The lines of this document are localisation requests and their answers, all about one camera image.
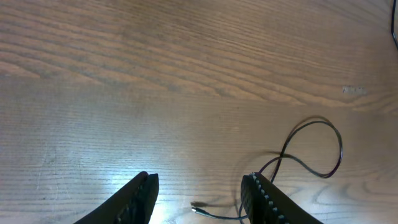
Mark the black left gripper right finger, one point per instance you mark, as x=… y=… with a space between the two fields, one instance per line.
x=264 y=203

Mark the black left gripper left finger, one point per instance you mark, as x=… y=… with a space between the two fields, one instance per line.
x=132 y=204

